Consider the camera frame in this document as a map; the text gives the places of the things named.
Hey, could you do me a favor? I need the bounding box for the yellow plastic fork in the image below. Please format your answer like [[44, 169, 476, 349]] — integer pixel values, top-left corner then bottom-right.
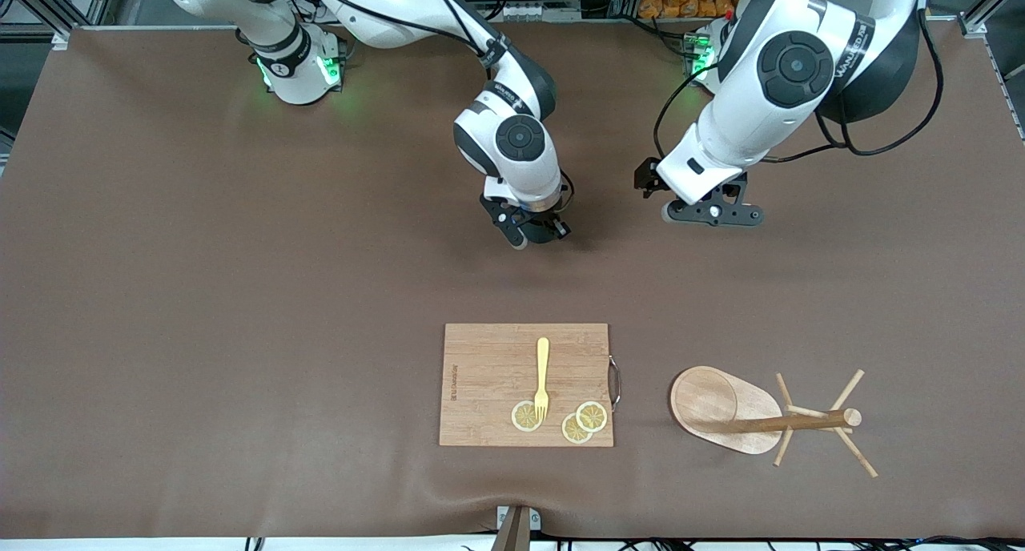
[[534, 336, 552, 424]]

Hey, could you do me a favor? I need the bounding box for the wooden mug tree stand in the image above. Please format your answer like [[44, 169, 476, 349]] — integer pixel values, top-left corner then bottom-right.
[[669, 365, 879, 480]]

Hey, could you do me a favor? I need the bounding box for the white socket bar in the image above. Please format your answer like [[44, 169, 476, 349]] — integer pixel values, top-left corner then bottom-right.
[[488, 0, 581, 22]]

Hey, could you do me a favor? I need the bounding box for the brown table mat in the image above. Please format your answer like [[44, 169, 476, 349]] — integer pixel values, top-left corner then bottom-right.
[[0, 18, 1025, 540]]

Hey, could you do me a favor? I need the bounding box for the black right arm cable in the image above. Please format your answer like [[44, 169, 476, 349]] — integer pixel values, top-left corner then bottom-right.
[[300, 0, 575, 215]]

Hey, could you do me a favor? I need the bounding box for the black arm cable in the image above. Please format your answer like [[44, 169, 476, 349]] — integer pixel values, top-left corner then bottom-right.
[[653, 6, 946, 164], [300, 0, 575, 215]]

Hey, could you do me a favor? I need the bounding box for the bamboo cutting board metal handle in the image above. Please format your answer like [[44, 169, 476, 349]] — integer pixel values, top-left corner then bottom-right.
[[439, 323, 623, 448]]

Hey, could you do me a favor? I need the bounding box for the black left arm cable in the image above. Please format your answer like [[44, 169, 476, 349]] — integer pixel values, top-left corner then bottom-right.
[[653, 6, 946, 164]]

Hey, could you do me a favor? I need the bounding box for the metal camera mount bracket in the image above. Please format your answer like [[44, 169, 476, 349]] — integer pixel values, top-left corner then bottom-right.
[[491, 505, 542, 551]]

